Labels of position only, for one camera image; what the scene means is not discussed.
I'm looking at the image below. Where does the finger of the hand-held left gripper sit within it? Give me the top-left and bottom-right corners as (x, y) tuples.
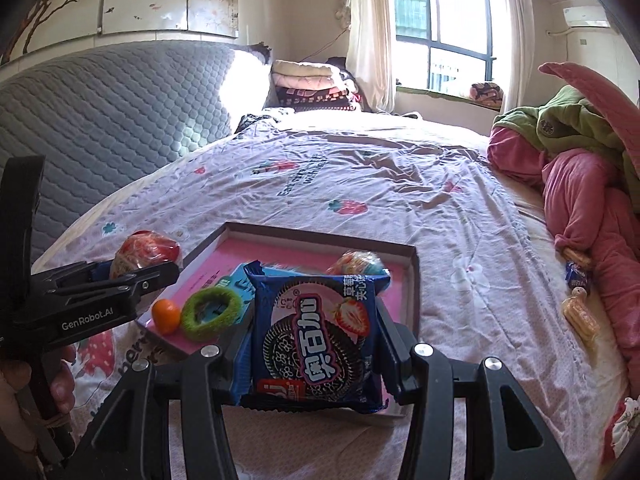
(30, 261), (181, 319)
(31, 260), (115, 289)

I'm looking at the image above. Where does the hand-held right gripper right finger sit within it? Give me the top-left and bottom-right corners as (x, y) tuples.
(375, 305), (568, 480)

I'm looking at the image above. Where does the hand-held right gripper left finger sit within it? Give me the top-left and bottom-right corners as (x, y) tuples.
(65, 310), (256, 480)

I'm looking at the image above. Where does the red toy egg packet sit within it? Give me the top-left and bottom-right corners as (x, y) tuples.
(109, 230), (182, 281)

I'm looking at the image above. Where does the mandarin orange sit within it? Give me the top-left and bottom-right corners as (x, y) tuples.
(151, 299), (181, 336)

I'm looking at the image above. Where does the green fuzzy ring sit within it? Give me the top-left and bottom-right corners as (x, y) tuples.
(181, 287), (244, 343)

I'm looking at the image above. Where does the blue cookie packet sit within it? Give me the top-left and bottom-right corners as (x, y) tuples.
(240, 260), (391, 413)

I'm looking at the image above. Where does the blue toy egg packet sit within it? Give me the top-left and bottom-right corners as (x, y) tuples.
(325, 250), (390, 278)

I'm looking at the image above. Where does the person's left hand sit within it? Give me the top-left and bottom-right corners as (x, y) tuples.
(0, 344), (77, 466)

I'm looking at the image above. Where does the grey quilted headboard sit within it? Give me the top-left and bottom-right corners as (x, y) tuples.
(0, 40), (273, 271)

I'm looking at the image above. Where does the strawberry printed bedsheet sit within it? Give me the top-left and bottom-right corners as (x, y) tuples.
(30, 110), (631, 480)

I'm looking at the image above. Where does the yellow snack packet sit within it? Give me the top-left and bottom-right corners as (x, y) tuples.
(562, 246), (593, 267)
(560, 287), (601, 347)

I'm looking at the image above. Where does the dark patterned cloth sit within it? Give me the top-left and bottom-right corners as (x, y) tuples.
(235, 109), (296, 133)

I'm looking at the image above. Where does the small blue snack packet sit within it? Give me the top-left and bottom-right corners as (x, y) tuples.
(565, 260), (595, 297)

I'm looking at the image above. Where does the pink quilt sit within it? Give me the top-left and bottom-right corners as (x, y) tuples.
(487, 125), (640, 376)

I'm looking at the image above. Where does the stack of folded blankets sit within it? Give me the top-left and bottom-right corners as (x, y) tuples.
(270, 60), (368, 111)

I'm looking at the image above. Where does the folded patterned cloth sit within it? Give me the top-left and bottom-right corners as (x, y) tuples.
(469, 81), (503, 108)

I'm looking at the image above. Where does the green garment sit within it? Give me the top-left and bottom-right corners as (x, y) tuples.
(492, 85), (640, 201)

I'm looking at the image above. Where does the cream curtain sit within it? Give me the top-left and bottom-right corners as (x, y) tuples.
(345, 0), (398, 113)
(500, 0), (538, 111)

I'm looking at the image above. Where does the pink quilted cushion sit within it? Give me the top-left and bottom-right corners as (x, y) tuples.
(537, 62), (640, 151)

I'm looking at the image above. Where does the dark framed window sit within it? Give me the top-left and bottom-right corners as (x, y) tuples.
(390, 0), (506, 98)

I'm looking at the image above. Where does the white air conditioner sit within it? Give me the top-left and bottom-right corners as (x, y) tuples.
(561, 6), (612, 28)

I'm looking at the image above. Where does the decorated wall panel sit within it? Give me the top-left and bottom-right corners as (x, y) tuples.
(0, 0), (241, 63)

